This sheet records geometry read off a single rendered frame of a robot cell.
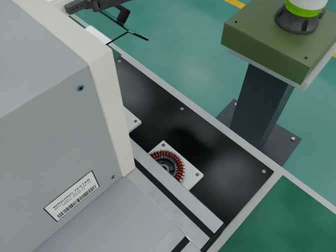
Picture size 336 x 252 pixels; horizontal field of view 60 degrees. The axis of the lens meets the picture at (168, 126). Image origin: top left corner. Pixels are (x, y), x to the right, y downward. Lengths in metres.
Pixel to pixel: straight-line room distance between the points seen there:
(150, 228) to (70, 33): 0.24
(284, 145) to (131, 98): 1.13
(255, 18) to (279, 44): 0.15
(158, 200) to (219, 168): 0.43
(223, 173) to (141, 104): 0.33
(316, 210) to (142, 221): 0.56
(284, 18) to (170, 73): 1.13
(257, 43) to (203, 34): 1.39
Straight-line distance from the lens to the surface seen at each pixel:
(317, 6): 1.10
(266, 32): 1.11
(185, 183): 0.76
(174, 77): 2.07
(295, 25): 1.13
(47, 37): 0.27
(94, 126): 0.29
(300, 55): 1.06
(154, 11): 2.67
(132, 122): 0.86
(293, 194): 0.84
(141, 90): 0.95
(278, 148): 1.81
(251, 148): 0.88
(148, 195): 0.39
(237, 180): 0.79
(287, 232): 0.80
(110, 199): 0.39
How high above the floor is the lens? 1.47
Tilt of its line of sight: 55 degrees down
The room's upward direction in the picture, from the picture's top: straight up
